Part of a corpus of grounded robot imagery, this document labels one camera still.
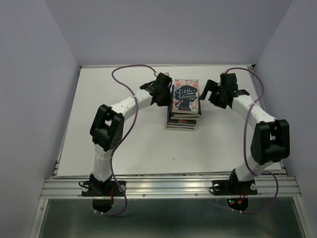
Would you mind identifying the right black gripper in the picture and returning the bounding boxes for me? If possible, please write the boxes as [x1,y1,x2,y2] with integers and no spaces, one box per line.
[199,79,226,109]

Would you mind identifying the floral cover white book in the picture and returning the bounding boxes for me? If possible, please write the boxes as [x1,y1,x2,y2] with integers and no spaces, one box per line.
[171,79,199,115]

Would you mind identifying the dark red orange book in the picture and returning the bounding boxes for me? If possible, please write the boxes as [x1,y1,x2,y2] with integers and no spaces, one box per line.
[167,103,202,119]

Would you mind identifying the Three Days to See book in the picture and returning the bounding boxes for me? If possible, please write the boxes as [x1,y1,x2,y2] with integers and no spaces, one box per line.
[166,123,196,128]

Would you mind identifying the Tale of Two Cities book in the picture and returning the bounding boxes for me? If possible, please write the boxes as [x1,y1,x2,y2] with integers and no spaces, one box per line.
[168,120,197,124]

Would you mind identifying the orange Huckleberry Finn book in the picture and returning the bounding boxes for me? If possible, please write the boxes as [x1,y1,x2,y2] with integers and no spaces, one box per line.
[169,110,201,118]

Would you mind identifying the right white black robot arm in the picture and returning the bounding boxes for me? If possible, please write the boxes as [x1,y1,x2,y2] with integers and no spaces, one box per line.
[200,72,290,195]

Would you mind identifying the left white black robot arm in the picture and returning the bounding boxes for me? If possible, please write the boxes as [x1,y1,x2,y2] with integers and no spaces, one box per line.
[83,72,172,196]

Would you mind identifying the white table board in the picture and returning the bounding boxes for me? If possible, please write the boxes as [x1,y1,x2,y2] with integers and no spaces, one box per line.
[56,64,285,177]

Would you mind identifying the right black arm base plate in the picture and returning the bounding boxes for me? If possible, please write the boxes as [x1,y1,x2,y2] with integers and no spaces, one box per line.
[209,179,258,196]

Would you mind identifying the aluminium front rail frame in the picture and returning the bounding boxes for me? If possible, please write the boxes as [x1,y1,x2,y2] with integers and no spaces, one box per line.
[29,64,313,238]

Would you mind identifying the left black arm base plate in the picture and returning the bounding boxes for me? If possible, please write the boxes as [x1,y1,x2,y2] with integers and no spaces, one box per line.
[79,180,123,197]

